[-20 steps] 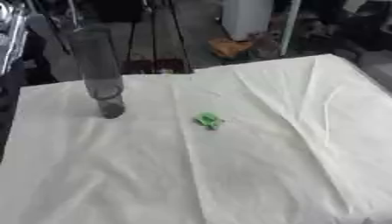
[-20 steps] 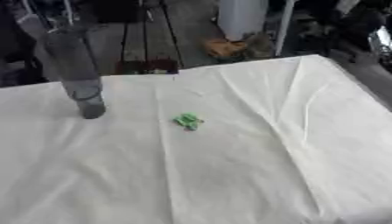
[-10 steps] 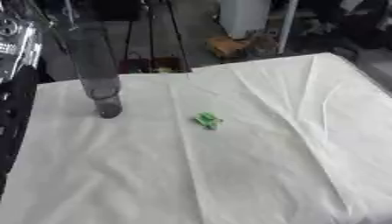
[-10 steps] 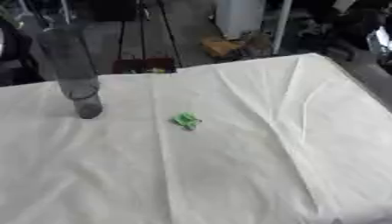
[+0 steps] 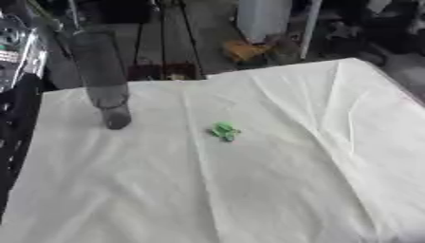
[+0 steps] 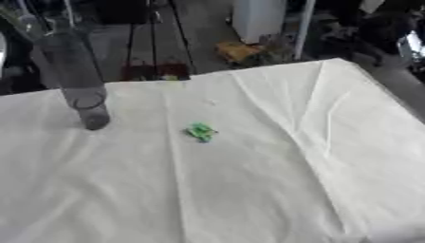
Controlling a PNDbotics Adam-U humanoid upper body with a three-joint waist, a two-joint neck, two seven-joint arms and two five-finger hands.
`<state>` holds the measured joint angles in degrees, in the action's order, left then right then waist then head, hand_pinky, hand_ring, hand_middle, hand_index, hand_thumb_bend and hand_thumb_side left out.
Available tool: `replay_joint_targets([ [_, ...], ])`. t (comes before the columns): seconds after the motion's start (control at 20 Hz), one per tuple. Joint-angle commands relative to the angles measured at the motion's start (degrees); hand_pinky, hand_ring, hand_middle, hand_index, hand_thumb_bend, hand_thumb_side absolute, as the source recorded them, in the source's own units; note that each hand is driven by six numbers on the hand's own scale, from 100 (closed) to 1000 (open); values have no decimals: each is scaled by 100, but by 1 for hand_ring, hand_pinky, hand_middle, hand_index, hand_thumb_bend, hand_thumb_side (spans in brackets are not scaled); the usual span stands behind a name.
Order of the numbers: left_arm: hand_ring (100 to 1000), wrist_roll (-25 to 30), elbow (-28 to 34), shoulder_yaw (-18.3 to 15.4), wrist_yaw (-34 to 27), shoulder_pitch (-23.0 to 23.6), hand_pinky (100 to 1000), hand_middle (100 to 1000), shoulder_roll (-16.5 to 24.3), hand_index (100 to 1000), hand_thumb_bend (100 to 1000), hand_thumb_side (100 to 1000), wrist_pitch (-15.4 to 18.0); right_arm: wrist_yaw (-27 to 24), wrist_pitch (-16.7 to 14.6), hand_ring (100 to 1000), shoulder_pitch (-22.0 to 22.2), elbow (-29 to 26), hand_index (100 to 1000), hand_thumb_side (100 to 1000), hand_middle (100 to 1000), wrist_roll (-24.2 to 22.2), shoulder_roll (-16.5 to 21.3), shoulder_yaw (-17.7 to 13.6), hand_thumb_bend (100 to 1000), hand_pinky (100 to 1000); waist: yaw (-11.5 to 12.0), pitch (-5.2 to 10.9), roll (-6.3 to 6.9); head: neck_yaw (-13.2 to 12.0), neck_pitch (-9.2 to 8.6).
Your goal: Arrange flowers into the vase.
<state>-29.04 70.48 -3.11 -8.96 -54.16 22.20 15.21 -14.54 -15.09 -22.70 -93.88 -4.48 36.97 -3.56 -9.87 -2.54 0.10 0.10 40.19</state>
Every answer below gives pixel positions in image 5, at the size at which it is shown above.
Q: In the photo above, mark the small green artificial flower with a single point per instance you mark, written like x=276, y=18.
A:
x=224, y=131

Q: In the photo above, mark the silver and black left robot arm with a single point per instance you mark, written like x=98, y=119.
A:
x=17, y=53

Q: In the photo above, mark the white panel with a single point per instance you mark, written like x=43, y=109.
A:
x=263, y=19

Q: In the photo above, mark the black tripod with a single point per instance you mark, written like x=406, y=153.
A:
x=163, y=34

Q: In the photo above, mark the black chair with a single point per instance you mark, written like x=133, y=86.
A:
x=376, y=28

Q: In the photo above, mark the white pole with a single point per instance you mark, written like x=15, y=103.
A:
x=310, y=30

